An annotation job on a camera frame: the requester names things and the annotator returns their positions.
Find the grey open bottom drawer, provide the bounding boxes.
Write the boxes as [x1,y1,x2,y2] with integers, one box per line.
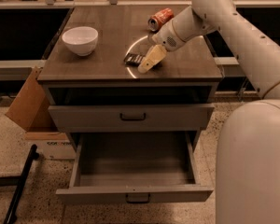
[56,132,213,204]

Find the brown cardboard box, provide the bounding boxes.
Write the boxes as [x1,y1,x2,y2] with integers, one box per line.
[6,67,76,160]

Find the grey middle drawer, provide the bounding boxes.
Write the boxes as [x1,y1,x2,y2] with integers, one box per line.
[49,104,214,133]

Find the orange soda can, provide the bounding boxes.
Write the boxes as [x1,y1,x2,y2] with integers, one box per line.
[147,8,174,32]

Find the black metal stand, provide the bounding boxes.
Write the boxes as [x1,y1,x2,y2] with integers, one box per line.
[0,144,39,224]

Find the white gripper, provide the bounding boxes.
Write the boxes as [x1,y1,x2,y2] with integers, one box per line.
[138,20,188,74]

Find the white ceramic bowl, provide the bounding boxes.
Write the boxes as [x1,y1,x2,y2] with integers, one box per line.
[62,26,98,56]

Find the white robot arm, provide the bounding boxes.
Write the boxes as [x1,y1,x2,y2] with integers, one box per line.
[138,0,280,224]

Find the grey drawer cabinet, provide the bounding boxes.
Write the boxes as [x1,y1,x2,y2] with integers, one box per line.
[36,5,224,152]

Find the dark chocolate bar wrapper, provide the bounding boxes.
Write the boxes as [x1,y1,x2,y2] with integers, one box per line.
[124,53,145,66]

